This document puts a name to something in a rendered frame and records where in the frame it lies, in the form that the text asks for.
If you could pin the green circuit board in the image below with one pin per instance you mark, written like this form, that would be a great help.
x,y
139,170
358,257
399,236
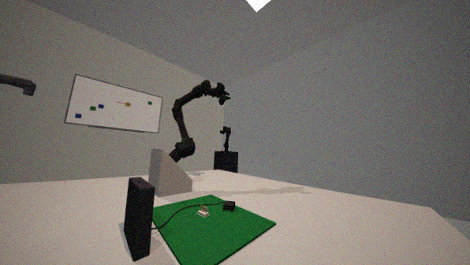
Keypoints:
x,y
207,235

